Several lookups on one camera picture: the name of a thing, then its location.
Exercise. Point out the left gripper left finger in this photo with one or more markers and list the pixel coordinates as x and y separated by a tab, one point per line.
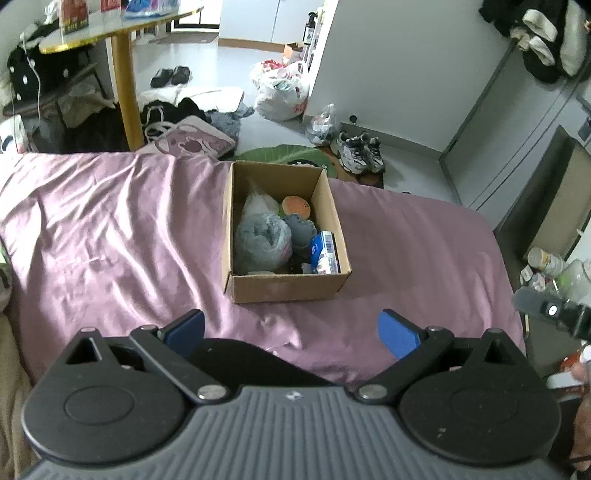
166	351

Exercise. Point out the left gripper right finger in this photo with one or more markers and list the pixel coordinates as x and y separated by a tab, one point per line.
415	350

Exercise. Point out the blue planet tissue pack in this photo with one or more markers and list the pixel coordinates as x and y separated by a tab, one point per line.
324	258

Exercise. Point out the grey pink plush toy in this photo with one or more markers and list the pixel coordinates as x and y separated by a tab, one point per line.
262	243

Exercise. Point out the black heart fabric pouch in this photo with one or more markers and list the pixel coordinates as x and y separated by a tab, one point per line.
300	264

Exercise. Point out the grey blue small pouch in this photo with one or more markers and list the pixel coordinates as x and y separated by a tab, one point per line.
303	231

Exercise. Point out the clear plastic bag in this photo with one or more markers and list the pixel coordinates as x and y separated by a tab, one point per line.
259	202

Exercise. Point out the hamburger plush toy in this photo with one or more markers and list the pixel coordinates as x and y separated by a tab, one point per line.
295	205

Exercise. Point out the white pill bottle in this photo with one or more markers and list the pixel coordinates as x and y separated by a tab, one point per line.
545	262

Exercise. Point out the brown folded board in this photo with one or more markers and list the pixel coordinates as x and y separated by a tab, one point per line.
554	206

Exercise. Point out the pink bed sheet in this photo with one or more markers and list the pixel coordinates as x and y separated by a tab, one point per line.
115	241

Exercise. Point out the brown cardboard box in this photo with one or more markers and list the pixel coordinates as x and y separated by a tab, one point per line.
279	181

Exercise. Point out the white black sneaker right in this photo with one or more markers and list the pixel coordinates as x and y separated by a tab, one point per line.
372	148

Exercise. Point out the white black sneaker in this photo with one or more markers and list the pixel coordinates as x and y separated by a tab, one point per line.
372	148
350	151

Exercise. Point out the white black sneaker left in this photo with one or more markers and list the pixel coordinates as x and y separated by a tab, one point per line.
350	151

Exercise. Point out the pink bear cushion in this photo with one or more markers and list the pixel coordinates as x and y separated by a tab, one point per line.
189	137

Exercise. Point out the green cartoon leaf rug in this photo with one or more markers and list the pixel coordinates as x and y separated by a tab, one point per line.
286	154

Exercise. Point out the black clothes pile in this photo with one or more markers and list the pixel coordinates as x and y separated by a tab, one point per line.
158	116

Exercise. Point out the small grey plastic bag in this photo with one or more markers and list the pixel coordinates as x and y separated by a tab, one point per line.
323	127

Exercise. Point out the black slippers pair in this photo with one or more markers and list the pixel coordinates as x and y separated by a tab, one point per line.
180	75

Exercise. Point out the white red shopping bag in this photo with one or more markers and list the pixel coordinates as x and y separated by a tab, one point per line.
281	90

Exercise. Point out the hanging black white clothes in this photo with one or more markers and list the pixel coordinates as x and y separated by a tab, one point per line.
553	35

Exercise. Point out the black polka dot bag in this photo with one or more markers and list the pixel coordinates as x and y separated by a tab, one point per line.
33	74

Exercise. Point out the round white gold table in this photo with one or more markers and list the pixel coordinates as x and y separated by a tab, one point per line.
117	28

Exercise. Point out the black spray bottle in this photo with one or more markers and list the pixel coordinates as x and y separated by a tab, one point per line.
309	28

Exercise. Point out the white kitchen cabinet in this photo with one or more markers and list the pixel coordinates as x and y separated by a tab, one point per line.
265	22

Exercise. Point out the blue white plastic bag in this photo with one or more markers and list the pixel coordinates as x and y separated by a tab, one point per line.
136	9

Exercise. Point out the red snack bag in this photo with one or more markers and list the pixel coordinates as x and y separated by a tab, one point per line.
73	15

